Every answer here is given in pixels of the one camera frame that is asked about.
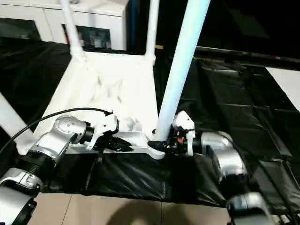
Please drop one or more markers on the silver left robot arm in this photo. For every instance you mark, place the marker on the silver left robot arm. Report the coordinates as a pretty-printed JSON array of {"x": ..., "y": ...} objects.
[{"x": 65, "y": 131}]

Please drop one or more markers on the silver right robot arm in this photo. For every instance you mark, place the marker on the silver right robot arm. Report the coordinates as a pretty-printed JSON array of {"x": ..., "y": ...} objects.
[{"x": 225, "y": 159}]

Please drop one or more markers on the black work mat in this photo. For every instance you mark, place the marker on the black work mat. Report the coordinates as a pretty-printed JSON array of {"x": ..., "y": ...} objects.
[{"x": 140, "y": 175}]

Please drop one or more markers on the small white jar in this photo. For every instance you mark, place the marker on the small white jar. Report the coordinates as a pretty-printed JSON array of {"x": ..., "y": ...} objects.
[{"x": 108, "y": 44}]

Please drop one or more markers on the blue vertical panel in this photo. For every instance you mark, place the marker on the blue vertical panel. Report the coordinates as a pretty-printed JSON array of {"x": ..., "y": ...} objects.
[{"x": 133, "y": 23}]

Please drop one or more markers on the white flat board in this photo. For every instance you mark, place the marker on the white flat board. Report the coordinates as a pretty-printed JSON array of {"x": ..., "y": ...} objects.
[{"x": 288, "y": 82}]

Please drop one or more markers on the white glass-door cabinet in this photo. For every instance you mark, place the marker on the white glass-door cabinet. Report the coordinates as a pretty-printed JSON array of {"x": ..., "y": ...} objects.
[{"x": 47, "y": 14}]

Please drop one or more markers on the grey glossy object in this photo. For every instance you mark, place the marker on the grey glossy object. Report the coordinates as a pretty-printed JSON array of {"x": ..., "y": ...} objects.
[{"x": 75, "y": 2}]

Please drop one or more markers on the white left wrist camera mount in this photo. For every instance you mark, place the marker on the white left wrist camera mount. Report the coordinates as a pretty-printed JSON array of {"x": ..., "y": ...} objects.
[{"x": 107, "y": 123}]

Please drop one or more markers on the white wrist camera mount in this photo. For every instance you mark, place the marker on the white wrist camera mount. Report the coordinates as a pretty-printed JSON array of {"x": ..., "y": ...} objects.
[
  {"x": 185, "y": 119},
  {"x": 107, "y": 123}
]

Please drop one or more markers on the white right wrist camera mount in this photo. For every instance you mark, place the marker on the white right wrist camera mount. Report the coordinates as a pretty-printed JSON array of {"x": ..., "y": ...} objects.
[{"x": 185, "y": 119}]

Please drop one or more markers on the black metal rail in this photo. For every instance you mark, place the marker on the black metal rail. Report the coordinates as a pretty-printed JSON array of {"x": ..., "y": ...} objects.
[{"x": 246, "y": 55}]

